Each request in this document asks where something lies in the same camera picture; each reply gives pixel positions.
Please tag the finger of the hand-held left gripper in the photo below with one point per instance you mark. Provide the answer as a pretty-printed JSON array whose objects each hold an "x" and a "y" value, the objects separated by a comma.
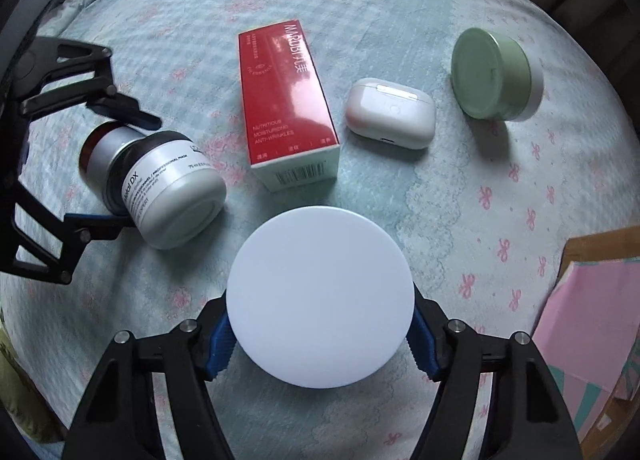
[
  {"x": 116, "y": 108},
  {"x": 95, "y": 224}
]

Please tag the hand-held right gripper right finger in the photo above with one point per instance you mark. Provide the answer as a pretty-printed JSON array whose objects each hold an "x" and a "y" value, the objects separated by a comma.
[{"x": 423, "y": 340}]

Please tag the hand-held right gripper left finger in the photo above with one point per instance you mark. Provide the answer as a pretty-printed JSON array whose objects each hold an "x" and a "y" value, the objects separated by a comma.
[{"x": 218, "y": 346}]

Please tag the silver cosmetic jar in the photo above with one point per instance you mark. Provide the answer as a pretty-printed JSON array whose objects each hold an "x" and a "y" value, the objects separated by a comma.
[{"x": 155, "y": 185}]

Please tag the white round disc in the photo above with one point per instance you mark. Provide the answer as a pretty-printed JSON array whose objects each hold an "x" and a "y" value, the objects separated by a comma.
[{"x": 320, "y": 296}]

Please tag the pink paper sheet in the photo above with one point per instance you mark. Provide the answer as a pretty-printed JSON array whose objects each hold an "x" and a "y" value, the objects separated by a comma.
[{"x": 592, "y": 322}]

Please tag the red cosmetic box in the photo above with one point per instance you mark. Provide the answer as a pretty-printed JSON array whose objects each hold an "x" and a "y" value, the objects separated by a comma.
[{"x": 286, "y": 105}]

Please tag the white earbuds case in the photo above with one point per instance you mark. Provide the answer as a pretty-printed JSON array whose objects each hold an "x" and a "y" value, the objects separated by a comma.
[{"x": 388, "y": 113}]

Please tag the green cream jar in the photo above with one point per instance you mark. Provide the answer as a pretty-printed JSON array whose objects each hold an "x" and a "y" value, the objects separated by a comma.
[{"x": 492, "y": 74}]

